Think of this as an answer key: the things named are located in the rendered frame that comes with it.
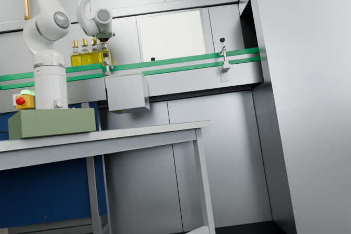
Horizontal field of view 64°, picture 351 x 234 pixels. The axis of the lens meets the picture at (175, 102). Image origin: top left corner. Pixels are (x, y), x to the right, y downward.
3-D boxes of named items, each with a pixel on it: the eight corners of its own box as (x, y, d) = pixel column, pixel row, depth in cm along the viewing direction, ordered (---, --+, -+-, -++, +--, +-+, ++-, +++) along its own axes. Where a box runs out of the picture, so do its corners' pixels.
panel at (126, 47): (208, 59, 183) (200, 9, 186) (208, 58, 180) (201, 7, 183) (70, 77, 182) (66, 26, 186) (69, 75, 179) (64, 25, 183)
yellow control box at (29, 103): (36, 109, 150) (35, 95, 150) (29, 108, 142) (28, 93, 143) (23, 110, 150) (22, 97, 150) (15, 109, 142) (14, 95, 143)
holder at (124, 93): (151, 110, 158) (147, 84, 160) (144, 106, 131) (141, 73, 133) (120, 115, 158) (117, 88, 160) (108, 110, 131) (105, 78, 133)
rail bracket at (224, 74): (229, 81, 161) (223, 44, 164) (234, 75, 145) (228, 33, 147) (220, 82, 161) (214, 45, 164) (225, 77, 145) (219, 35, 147)
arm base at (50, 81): (85, 110, 113) (82, 66, 115) (35, 110, 100) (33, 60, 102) (66, 116, 126) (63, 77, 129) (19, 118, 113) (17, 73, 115)
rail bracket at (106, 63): (115, 79, 162) (113, 58, 164) (107, 72, 146) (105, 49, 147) (109, 79, 162) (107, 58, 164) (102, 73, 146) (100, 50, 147)
